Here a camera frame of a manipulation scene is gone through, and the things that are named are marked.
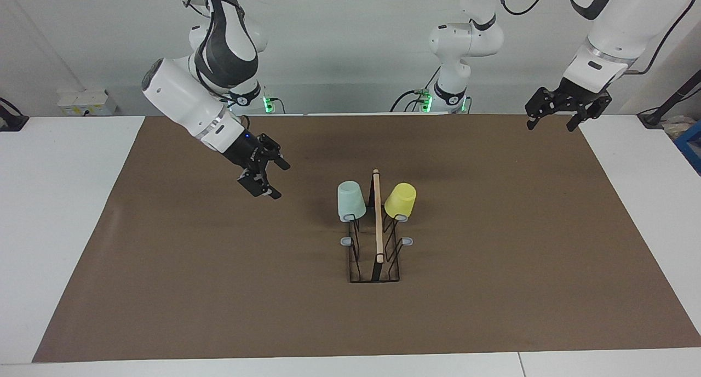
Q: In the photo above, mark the blue box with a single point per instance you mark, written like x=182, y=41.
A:
x=691, y=147

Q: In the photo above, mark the white crumpled bag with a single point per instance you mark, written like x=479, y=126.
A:
x=678, y=127

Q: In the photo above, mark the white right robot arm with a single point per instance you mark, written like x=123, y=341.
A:
x=175, y=97

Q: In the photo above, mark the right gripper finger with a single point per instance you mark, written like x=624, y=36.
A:
x=269, y=149
x=254, y=182

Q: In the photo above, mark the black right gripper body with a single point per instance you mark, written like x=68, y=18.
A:
x=243, y=149

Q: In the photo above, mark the yellow plastic cup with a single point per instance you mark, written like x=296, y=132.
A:
x=400, y=201

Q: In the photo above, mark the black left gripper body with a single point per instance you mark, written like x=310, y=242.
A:
x=579, y=98

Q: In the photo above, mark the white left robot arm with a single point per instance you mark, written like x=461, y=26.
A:
x=619, y=26

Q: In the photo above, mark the pale green plastic cup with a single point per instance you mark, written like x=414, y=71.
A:
x=350, y=201

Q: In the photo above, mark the white power strip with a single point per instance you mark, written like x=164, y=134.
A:
x=85, y=102

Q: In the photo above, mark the black stand pole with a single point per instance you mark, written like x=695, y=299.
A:
x=651, y=118

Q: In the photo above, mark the brown table mat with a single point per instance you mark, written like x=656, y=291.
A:
x=493, y=311

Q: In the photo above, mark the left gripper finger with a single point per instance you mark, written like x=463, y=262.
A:
x=539, y=103
x=598, y=107

